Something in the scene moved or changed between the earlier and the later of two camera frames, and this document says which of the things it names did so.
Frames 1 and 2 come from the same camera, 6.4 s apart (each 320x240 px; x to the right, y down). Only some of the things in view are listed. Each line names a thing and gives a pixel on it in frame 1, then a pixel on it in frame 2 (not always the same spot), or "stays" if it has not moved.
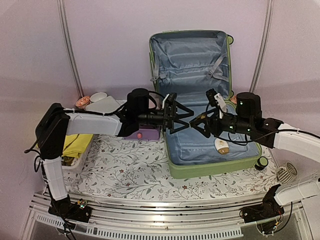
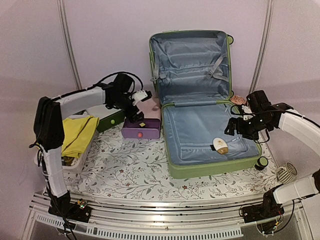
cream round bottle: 221,145 stays
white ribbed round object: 287,174 stays
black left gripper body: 153,119 to 121,104
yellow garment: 75,144 stays
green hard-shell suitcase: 187,63 stays
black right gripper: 208,121 to 241,130
